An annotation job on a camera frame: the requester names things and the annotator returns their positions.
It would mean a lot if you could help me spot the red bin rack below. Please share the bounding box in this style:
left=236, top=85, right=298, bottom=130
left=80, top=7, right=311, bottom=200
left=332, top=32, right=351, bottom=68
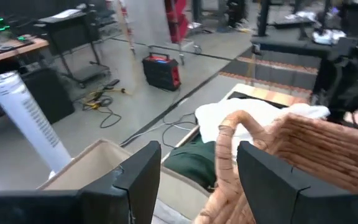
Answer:
left=163, top=0, right=198, bottom=44

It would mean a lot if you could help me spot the red black toolbox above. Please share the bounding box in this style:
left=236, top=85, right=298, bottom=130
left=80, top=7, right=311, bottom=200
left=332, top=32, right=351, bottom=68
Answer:
left=141, top=52, right=182, bottom=92

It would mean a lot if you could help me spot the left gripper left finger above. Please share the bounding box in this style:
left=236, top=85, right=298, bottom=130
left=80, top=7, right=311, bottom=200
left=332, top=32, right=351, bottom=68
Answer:
left=81, top=140, right=162, bottom=224

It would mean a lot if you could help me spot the wooden desk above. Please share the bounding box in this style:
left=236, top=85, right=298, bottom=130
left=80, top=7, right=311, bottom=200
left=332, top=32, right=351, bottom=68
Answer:
left=0, top=36, right=49, bottom=68

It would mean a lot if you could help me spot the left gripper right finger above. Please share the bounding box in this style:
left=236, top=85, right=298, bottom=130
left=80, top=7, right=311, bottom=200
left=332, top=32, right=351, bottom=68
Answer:
left=236, top=140, right=311, bottom=224

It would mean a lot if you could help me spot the black cart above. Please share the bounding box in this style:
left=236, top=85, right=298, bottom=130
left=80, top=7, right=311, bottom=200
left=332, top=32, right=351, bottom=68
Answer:
left=37, top=9, right=111, bottom=88

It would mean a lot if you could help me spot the grey partition panel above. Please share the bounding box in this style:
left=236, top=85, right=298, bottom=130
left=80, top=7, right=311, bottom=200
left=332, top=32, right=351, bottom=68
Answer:
left=125, top=0, right=172, bottom=46

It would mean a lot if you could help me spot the black post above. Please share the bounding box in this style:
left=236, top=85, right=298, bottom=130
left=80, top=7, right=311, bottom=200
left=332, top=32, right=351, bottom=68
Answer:
left=256, top=0, right=272, bottom=38

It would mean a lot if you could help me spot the dark green shirt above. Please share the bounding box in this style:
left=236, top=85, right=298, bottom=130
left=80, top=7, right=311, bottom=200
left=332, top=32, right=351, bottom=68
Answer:
left=163, top=133, right=218, bottom=191

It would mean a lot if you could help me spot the white cloth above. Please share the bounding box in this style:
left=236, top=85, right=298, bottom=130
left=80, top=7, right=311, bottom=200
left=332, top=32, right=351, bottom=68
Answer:
left=194, top=98, right=331, bottom=147

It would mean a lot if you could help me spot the black side table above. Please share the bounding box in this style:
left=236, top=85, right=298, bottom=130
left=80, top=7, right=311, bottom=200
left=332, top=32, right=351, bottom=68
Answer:
left=251, top=36, right=334, bottom=60

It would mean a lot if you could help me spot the black box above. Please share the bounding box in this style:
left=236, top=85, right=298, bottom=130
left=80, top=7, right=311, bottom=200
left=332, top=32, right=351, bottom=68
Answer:
left=20, top=67, right=76, bottom=125

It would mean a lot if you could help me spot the white tower fan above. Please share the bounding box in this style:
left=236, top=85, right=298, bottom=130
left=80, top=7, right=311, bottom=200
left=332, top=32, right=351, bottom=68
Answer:
left=0, top=70, right=74, bottom=180

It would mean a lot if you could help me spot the woven wicker basket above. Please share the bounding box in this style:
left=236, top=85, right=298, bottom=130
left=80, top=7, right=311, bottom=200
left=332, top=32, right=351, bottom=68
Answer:
left=194, top=109, right=358, bottom=224

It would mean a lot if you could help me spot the red white striped pole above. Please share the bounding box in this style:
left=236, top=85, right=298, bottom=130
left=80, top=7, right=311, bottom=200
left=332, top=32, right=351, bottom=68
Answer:
left=116, top=0, right=136, bottom=55

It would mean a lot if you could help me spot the beige fabric storage box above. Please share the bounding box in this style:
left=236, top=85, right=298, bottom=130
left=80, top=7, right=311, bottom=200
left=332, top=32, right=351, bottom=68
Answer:
left=37, top=139, right=211, bottom=222

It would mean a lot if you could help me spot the black power strip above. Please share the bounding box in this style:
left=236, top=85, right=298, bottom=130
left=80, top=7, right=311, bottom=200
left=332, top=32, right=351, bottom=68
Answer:
left=103, top=78, right=121, bottom=91

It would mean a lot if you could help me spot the yellow floor cable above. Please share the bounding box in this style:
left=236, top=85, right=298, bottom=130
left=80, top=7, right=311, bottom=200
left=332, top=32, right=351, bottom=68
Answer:
left=82, top=88, right=130, bottom=110

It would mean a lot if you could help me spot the black floor cable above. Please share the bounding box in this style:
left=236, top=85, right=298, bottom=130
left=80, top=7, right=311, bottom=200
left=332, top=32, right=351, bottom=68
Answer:
left=82, top=95, right=123, bottom=129
left=162, top=111, right=198, bottom=149

